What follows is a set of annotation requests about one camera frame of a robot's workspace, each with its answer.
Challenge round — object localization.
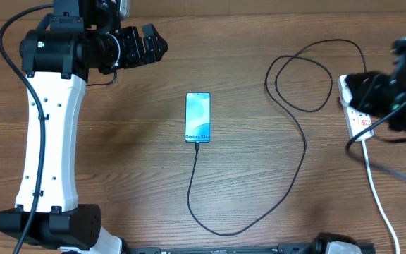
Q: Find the white power strip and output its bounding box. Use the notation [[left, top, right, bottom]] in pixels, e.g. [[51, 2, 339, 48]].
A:
[[338, 75, 372, 138]]

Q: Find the black charging cable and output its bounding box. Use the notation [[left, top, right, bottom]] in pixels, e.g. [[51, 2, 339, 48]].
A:
[[186, 39, 368, 237]]

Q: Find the blue Galaxy smartphone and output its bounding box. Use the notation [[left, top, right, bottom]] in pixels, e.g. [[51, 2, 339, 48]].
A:
[[185, 92, 211, 143]]

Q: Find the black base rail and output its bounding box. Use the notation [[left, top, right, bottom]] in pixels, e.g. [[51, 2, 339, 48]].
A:
[[127, 243, 311, 254]]

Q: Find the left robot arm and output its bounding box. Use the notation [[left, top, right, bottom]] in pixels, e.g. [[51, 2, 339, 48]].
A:
[[0, 0, 168, 253]]

